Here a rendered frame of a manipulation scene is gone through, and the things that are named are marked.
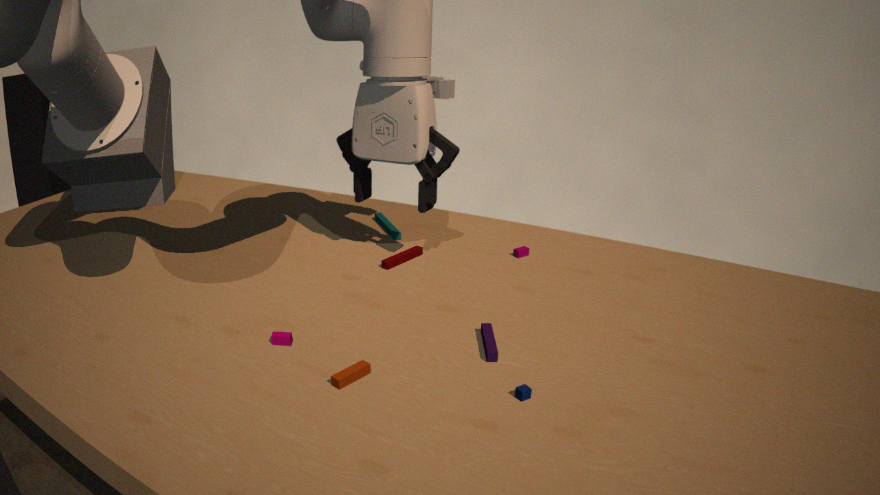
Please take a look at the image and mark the purple rod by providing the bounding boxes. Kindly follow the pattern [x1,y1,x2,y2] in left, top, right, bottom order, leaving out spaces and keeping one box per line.
[481,323,498,362]

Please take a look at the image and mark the dark red rod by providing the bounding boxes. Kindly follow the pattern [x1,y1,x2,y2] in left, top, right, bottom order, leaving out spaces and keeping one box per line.
[382,245,423,270]

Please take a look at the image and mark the orange rod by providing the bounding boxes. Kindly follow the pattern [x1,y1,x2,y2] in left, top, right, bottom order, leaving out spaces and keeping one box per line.
[331,360,371,390]

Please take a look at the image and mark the small blue cube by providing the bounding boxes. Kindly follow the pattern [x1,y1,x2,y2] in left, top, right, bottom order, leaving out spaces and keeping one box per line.
[515,384,532,402]

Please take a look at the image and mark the turquoise rod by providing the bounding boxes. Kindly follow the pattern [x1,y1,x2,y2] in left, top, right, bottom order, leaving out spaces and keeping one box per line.
[375,212,401,241]

